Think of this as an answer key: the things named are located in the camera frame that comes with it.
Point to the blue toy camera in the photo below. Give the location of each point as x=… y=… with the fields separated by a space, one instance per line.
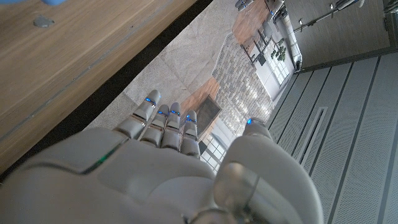
x=53 y=2

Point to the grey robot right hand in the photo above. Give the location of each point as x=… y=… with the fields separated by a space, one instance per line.
x=140 y=186

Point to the grey slot air vent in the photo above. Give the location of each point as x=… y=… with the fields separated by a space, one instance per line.
x=311 y=135

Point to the grey ceiling pipe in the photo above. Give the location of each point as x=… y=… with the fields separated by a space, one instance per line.
x=314 y=21

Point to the printed room backdrop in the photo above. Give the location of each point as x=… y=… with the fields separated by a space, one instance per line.
x=192 y=53

